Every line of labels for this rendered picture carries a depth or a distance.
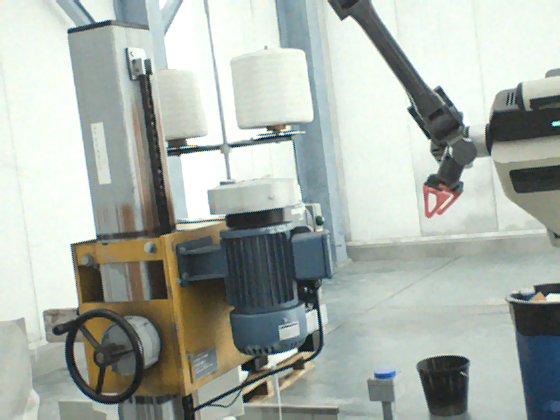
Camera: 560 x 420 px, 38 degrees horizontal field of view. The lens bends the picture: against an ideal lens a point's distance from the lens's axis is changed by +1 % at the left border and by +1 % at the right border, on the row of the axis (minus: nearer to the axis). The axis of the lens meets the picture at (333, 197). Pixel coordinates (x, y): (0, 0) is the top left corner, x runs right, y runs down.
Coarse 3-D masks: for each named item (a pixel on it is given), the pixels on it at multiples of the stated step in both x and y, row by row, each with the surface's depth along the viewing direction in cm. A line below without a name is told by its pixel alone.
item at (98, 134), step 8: (96, 128) 157; (96, 136) 157; (104, 136) 156; (96, 144) 157; (104, 144) 156; (96, 152) 157; (104, 152) 156; (96, 160) 158; (104, 160) 157; (104, 168) 157; (104, 176) 157
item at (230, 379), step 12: (228, 372) 204; (204, 384) 207; (216, 384) 206; (228, 384) 204; (204, 396) 207; (228, 396) 204; (240, 396) 203; (96, 408) 224; (108, 408) 222; (204, 408) 208; (216, 408) 206; (228, 408) 205; (240, 408) 203
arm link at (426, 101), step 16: (368, 0) 183; (352, 16) 184; (368, 16) 184; (368, 32) 185; (384, 32) 185; (384, 48) 185; (400, 48) 186; (400, 64) 186; (400, 80) 187; (416, 80) 186; (416, 96) 187; (432, 96) 187; (432, 112) 188; (448, 112) 188; (432, 128) 189; (448, 128) 189
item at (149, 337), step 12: (132, 324) 152; (144, 324) 153; (108, 336) 154; (120, 336) 153; (144, 336) 151; (156, 336) 154; (144, 348) 151; (156, 348) 154; (120, 360) 154; (132, 360) 152; (156, 360) 154; (120, 372) 154; (132, 372) 152
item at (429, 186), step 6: (426, 186) 189; (432, 186) 188; (426, 192) 189; (432, 192) 189; (438, 192) 188; (444, 192) 188; (426, 198) 190; (444, 198) 187; (426, 204) 190; (438, 204) 189; (426, 210) 191; (432, 210) 190; (426, 216) 191; (432, 216) 191
